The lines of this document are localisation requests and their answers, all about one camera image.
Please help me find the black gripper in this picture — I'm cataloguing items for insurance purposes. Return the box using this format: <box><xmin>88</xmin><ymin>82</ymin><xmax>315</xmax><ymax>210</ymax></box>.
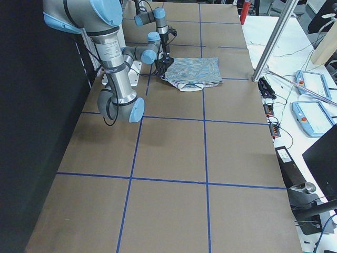
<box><xmin>155</xmin><ymin>63</ymin><xmax>168</xmax><ymax>79</ymax></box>
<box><xmin>160</xmin><ymin>33</ymin><xmax>170</xmax><ymax>57</ymax></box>

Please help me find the blue white striped polo shirt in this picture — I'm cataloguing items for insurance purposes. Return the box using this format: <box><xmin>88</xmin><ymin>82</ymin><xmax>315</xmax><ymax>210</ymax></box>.
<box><xmin>162</xmin><ymin>57</ymin><xmax>223</xmax><ymax>92</ymax></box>

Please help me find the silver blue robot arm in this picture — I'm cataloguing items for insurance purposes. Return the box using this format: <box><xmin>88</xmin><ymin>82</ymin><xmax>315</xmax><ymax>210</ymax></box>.
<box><xmin>43</xmin><ymin>1</ymin><xmax>174</xmax><ymax>123</ymax></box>
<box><xmin>134</xmin><ymin>1</ymin><xmax>170</xmax><ymax>58</ymax></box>

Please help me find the white mounting pillar with base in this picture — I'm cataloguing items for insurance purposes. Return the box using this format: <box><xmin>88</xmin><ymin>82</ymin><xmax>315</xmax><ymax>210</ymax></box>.
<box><xmin>92</xmin><ymin>25</ymin><xmax>142</xmax><ymax>86</ymax></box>

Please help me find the red cylinder bottle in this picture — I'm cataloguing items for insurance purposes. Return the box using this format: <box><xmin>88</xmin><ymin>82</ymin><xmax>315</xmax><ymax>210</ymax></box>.
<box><xmin>240</xmin><ymin>0</ymin><xmax>251</xmax><ymax>25</ymax></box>

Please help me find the black clamp tool on table edge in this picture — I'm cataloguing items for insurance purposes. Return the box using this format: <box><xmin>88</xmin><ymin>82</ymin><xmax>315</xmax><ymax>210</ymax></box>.
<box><xmin>257</xmin><ymin>77</ymin><xmax>277</xmax><ymax>100</ymax></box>

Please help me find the orange black connector block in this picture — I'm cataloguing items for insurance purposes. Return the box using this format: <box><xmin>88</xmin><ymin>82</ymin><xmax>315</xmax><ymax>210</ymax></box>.
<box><xmin>263</xmin><ymin>103</ymin><xmax>274</xmax><ymax>118</ymax></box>
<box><xmin>269</xmin><ymin>122</ymin><xmax>281</xmax><ymax>139</ymax></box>

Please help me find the upper blue teach pendant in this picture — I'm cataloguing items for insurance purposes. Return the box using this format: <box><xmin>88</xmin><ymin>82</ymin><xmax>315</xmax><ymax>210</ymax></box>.
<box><xmin>295</xmin><ymin>70</ymin><xmax>332</xmax><ymax>100</ymax></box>

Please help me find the blue teach pendant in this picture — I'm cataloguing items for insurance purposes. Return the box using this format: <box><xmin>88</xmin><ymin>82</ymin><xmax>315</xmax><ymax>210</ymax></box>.
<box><xmin>291</xmin><ymin>100</ymin><xmax>335</xmax><ymax>138</ymax></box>
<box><xmin>295</xmin><ymin>70</ymin><xmax>332</xmax><ymax>100</ymax></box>

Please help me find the lower blue teach pendant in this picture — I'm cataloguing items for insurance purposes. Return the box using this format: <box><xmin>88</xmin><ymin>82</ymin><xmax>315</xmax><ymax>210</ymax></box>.
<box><xmin>291</xmin><ymin>100</ymin><xmax>335</xmax><ymax>138</ymax></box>

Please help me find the beige wooden board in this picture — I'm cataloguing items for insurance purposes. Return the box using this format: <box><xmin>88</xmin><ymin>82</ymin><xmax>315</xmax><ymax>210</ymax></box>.
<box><xmin>311</xmin><ymin>21</ymin><xmax>337</xmax><ymax>65</ymax></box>

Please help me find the black box with white label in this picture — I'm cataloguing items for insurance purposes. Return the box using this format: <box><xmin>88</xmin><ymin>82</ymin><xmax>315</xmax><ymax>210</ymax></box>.
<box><xmin>275</xmin><ymin>146</ymin><xmax>306</xmax><ymax>188</ymax></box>

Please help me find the black monitor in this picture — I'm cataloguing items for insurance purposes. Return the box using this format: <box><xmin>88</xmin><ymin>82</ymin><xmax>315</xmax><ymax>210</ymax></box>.
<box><xmin>302</xmin><ymin>125</ymin><xmax>336</xmax><ymax>200</ymax></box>

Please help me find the black stand with metal knob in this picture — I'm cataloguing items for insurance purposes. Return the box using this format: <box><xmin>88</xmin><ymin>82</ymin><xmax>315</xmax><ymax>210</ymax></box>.
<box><xmin>287</xmin><ymin>186</ymin><xmax>336</xmax><ymax>235</ymax></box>

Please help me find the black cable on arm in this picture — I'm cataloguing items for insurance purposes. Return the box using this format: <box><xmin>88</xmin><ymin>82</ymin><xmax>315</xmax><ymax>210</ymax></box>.
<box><xmin>101</xmin><ymin>86</ymin><xmax>124</xmax><ymax>126</ymax></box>

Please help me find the aluminium frame post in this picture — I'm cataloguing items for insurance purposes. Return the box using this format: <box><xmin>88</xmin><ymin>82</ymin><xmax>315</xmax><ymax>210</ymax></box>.
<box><xmin>252</xmin><ymin>0</ymin><xmax>298</xmax><ymax>82</ymax></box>

